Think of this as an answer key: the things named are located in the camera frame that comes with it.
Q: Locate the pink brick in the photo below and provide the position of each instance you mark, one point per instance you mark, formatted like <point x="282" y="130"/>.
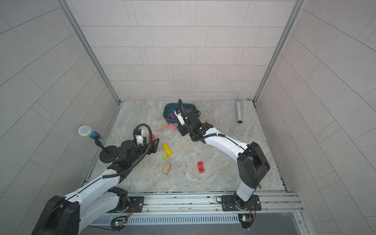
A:
<point x="172" y="127"/>

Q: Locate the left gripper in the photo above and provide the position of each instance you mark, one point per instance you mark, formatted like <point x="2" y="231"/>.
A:
<point x="153" y="149"/>

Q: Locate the teal storage bin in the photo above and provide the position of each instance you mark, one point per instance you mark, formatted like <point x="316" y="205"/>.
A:
<point x="169" y="108"/>

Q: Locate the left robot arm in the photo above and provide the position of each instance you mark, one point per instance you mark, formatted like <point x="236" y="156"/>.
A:
<point x="70" y="214"/>

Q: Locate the left circuit board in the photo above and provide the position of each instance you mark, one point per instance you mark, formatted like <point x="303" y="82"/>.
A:
<point x="118" y="223"/>

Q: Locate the red notched brick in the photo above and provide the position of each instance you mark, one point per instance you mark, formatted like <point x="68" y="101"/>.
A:
<point x="200" y="167"/>

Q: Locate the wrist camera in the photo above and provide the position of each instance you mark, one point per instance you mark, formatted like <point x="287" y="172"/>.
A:
<point x="140" y="140"/>
<point x="179" y="116"/>

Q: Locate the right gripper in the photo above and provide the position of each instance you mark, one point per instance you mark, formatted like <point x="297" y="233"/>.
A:
<point x="183" y="131"/>

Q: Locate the microphone on black stand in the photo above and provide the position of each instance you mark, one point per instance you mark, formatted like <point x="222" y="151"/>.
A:
<point x="108" y="154"/>

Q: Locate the aluminium mounting rail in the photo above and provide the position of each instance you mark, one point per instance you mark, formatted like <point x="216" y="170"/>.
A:
<point x="206" y="203"/>

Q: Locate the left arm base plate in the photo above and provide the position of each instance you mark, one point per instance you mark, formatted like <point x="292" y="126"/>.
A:
<point x="134" y="204"/>

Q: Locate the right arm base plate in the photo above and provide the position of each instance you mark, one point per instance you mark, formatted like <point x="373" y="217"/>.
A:
<point x="232" y="203"/>

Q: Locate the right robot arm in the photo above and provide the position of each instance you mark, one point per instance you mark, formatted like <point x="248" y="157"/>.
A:
<point x="251" y="161"/>

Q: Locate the yellow long brick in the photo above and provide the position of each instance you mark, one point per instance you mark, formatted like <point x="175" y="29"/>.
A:
<point x="167" y="149"/>

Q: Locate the long natural wood brick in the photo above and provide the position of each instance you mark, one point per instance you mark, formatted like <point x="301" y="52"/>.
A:
<point x="161" y="127"/>

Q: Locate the right circuit board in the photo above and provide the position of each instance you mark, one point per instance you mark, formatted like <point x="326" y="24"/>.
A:
<point x="246" y="220"/>

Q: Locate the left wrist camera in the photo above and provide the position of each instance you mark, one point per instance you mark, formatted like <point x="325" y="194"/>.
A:
<point x="140" y="140"/>

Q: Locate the natural wood brick front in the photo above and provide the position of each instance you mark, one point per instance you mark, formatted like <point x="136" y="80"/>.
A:
<point x="166" y="169"/>

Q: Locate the circuit board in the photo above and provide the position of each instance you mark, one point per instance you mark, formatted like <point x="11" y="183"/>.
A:
<point x="118" y="223"/>
<point x="246" y="220"/>

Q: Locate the glittery silver cylinder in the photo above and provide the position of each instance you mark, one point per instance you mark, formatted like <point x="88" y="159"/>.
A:
<point x="239" y="110"/>

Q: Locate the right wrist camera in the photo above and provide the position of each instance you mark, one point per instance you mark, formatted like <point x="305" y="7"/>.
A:
<point x="179" y="116"/>

